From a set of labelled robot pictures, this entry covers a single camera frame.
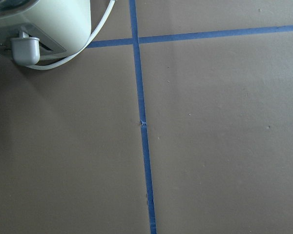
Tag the white appliance box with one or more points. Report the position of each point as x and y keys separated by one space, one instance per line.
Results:
x=63 y=26

